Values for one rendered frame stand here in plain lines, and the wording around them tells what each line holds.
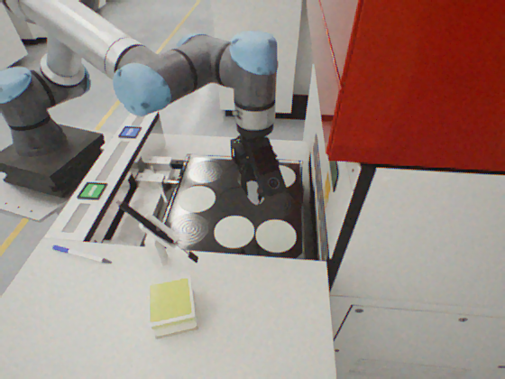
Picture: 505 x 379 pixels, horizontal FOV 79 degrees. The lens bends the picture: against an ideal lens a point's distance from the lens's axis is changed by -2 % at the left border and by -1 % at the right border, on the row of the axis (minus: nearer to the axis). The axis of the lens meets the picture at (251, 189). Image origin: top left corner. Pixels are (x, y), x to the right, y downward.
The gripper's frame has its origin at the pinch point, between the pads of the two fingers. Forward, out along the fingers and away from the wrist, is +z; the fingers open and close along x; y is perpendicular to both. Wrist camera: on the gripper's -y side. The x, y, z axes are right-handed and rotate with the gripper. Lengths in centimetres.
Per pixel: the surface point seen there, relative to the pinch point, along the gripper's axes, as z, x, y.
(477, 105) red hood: -32.8, -17.6, -24.5
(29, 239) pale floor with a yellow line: 97, 100, 113
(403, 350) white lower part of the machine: 49, -33, -33
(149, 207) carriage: 10.8, 24.1, 20.2
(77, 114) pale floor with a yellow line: 94, 69, 254
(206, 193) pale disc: 9.0, 8.2, 16.7
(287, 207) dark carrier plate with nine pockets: 9.5, -9.7, 3.0
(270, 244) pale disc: 9.5, -0.5, -5.7
